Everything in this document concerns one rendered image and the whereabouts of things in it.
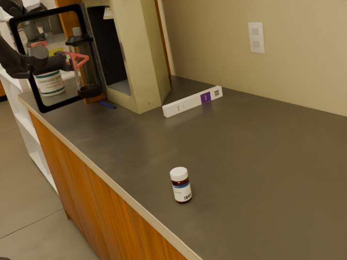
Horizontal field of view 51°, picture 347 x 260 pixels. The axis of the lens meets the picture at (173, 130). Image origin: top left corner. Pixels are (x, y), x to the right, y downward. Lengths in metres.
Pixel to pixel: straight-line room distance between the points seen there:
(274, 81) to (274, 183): 0.61
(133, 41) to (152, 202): 0.72
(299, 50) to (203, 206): 0.69
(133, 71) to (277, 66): 0.54
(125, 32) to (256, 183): 0.78
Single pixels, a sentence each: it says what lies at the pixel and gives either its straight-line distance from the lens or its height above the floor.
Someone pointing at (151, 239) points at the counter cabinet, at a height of 0.78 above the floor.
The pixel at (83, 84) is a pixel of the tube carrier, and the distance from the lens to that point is 1.48.
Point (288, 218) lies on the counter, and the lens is 0.81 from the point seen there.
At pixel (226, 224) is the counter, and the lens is 0.80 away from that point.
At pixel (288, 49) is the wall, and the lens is 1.35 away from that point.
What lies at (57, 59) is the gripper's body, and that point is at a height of 1.22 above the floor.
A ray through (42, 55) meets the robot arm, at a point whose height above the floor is 1.26.
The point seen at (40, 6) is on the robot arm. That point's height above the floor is 1.41.
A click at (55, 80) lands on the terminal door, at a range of 1.63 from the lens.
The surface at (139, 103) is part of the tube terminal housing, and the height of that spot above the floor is 0.98.
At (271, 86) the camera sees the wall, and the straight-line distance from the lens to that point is 1.45.
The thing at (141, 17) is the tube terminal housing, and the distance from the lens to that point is 1.44.
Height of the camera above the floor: 1.45
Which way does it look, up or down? 24 degrees down
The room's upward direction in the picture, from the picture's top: 11 degrees counter-clockwise
